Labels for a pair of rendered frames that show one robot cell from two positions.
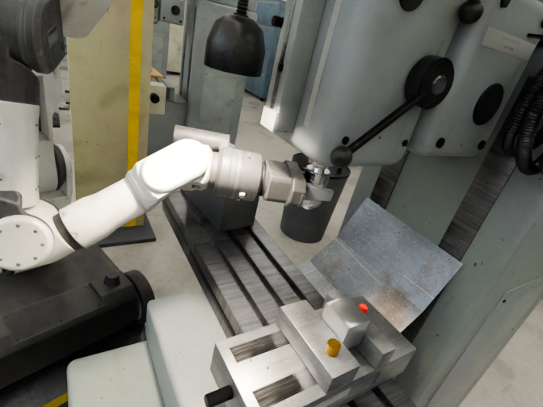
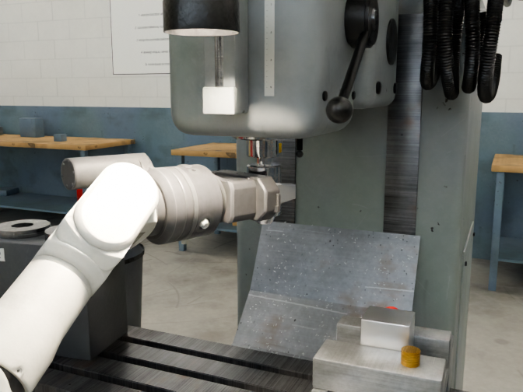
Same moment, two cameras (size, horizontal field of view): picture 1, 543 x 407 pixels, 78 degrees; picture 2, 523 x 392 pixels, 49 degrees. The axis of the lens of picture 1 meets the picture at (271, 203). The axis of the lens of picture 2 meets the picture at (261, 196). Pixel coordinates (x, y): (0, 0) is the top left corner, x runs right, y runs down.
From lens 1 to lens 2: 0.34 m
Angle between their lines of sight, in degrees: 33
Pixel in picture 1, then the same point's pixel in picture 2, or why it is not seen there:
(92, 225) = (39, 344)
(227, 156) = (168, 174)
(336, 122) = (313, 75)
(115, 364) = not seen: outside the picture
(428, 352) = not seen: hidden behind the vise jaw
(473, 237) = (416, 201)
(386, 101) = (338, 46)
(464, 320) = (451, 300)
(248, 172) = (205, 187)
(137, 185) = (80, 251)
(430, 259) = (384, 251)
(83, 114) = not seen: outside the picture
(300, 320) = (349, 358)
